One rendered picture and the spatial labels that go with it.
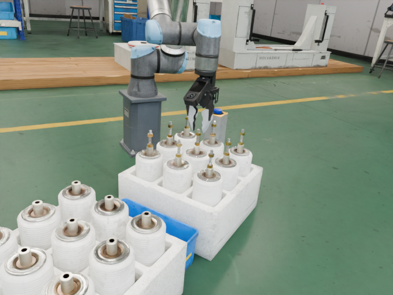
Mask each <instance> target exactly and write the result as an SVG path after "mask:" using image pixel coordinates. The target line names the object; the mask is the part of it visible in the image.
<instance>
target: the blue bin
mask: <svg viewBox="0 0 393 295"><path fill-rule="evenodd" d="M121 200H122V201H123V202H125V203H126V204H127V206H128V208H129V216H130V217H132V218H133V217H135V216H137V215H139V214H142V213H143V212H145V211H149V212H151V214H154V215H156V216H158V217H160V218H161V219H162V220H163V221H164V222H165V224H166V233H167V234H169V235H171V236H174V237H176V238H178V239H180V240H182V241H185V242H186V243H187V253H186V260H185V271H186V270H187V269H188V268H189V267H190V265H191V264H192V263H193V259H194V252H195V245H196V241H197V237H198V235H199V231H198V230H197V229H196V228H194V227H192V226H190V225H187V224H185V223H183V222H181V221H178V220H176V219H173V218H171V217H169V216H167V215H164V214H162V213H160V212H158V211H156V210H153V209H151V208H149V207H147V206H144V205H142V204H139V203H137V202H135V201H133V200H130V199H128V198H123V199H121Z"/></svg>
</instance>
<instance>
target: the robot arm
mask: <svg viewBox="0 0 393 295"><path fill-rule="evenodd" d="M147 6H148V10H149V18H150V20H147V21H146V26H145V37H146V42H147V43H150V44H157V45H161V48H160V49H157V48H156V47H155V45H140V46H135V47H133V48H132V49H131V55H130V81H129V85H128V87H127V94H128V95H129V96H132V97H138V98H151V97H155V96H157V95H158V89H157V86H156V82H155V79H154V76H155V73H163V74H181V73H183V72H184V70H185V68H186V66H187V59H188V54H187V51H186V50H185V47H184V46H196V51H195V58H194V60H195V74H197V75H199V77H198V78H197V79H196V80H195V82H194V83H193V85H192V86H191V88H190V89H189V90H188V92H187V93H186V95H185V96H184V97H183V99H184V103H185V105H186V109H187V116H188V120H189V124H190V126H191V129H192V130H193V131H194V129H195V120H196V117H197V116H198V108H197V106H198V105H199V106H202V108H205V107H206V108H205V110H203V111H202V112H201V114H202V117H203V120H202V128H201V129H202V133H205V132H206V130H207V129H208V126H209V124H210V122H211V121H212V119H213V112H214V104H213V101H214V100H215V103H217V102H218V96H219V87H215V80H216V70H217V69H218V60H219V48H220V38H221V35H222V31H221V30H222V23H221V21H219V20H214V19H200V20H199V21H198V22H194V23H189V22H187V15H188V8H189V0H170V1H169V3H168V0H147ZM216 93H218V96H217V99H216ZM214 95H215V97H214Z"/></svg>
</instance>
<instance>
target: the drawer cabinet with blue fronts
mask: <svg viewBox="0 0 393 295"><path fill-rule="evenodd" d="M124 13H126V14H129V15H132V16H134V17H138V0H112V33H111V34H112V35H122V31H121V19H120V16H124V15H123V14H124ZM104 18H105V22H108V23H109V15H108V0H104ZM105 29H106V32H108V33H110V32H109V26H108V25H106V24H105Z"/></svg>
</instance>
